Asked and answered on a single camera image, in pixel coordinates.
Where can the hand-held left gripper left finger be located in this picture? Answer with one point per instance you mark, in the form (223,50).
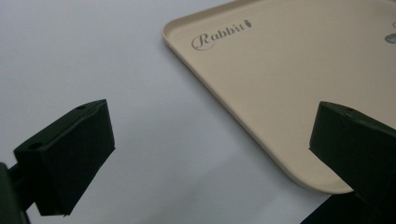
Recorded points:
(67,161)

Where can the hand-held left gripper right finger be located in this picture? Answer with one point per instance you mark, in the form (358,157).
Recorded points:
(358,149)

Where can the beige plastic tray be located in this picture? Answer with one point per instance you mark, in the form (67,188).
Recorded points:
(280,81)

